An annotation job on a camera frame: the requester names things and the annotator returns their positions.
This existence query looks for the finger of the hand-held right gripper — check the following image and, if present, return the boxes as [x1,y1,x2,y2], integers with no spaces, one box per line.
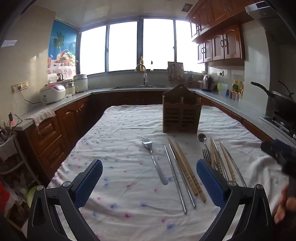
[261,139,292,166]

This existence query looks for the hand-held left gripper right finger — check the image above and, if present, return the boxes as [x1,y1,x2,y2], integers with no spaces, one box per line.
[196,158,274,241]

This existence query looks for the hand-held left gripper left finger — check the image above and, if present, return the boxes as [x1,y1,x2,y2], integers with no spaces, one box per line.
[27,159,103,241]

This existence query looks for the wooden utensil holder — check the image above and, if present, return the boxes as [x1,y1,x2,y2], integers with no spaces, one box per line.
[162,83,202,134]

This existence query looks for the person's right hand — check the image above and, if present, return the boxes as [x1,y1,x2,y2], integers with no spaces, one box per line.
[274,183,296,224]

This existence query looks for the steel fork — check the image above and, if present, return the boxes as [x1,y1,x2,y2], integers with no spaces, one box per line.
[203,149,219,171]
[142,138,168,185]

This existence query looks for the steel spoon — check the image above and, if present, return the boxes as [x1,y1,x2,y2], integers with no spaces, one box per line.
[198,133,212,161]

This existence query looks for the black wok with lid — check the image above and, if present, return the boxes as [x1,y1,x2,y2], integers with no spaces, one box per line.
[251,80,296,110]

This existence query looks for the grey kitchen countertop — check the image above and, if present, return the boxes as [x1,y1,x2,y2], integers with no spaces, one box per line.
[14,87,296,145]

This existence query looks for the wooden lower cabinets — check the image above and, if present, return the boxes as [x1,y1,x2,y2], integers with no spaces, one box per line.
[25,91,265,182]

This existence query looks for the wooden cabinets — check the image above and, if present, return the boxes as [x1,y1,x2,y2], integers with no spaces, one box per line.
[186,0,257,65]
[25,91,265,182]

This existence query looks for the green plastic bowl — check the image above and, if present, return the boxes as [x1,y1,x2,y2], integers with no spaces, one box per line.
[26,185,39,207]

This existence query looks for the white floral tablecloth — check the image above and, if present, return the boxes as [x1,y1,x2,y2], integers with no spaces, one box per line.
[47,104,290,241]

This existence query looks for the row of spice jars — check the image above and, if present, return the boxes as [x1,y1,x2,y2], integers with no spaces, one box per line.
[225,90,241,101]

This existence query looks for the cooking oil bottles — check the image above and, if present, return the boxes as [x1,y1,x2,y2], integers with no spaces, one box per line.
[232,80,245,98]

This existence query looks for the clear container with green lid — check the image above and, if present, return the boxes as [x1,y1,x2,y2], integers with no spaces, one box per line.
[217,83,228,97]

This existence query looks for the white storage rack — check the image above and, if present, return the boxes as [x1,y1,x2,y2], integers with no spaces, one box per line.
[0,133,41,186]

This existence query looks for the white lace cloth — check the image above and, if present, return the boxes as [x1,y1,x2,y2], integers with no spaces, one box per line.
[25,108,56,131]

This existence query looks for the steel electric kettle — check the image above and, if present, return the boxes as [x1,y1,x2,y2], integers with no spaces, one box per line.
[202,74,213,92]

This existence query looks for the small white kitchen appliance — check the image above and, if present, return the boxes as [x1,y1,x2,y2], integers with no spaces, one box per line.
[65,80,76,97]

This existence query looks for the white and pink rice cooker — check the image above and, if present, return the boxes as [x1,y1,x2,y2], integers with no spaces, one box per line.
[39,84,66,104]

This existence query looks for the white electric pot cooker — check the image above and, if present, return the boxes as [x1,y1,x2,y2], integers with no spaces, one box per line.
[73,74,89,93]

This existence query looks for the hanging kitchen tools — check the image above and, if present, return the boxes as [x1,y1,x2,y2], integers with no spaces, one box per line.
[184,71,195,84]

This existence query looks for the steel kitchen sink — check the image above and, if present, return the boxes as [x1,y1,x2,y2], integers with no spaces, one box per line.
[110,85,171,90]

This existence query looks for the wooden upper cabinets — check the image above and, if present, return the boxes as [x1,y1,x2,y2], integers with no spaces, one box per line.
[186,0,257,65]

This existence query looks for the knife and board rack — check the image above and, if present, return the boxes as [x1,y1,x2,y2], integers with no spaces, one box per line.
[167,62,184,82]

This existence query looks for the chrome sink faucet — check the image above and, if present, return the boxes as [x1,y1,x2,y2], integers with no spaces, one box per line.
[135,64,149,87]

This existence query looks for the steel range hood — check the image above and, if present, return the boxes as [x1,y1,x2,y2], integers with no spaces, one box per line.
[245,1,296,48]

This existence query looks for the large kitchen window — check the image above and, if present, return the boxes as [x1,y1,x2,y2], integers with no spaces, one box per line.
[79,18,206,75]

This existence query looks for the wall outlet strip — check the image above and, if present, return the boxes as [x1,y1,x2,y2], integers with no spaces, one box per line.
[11,81,28,93]

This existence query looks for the fruit and palm wall poster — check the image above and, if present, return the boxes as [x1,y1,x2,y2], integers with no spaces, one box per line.
[47,19,78,75]

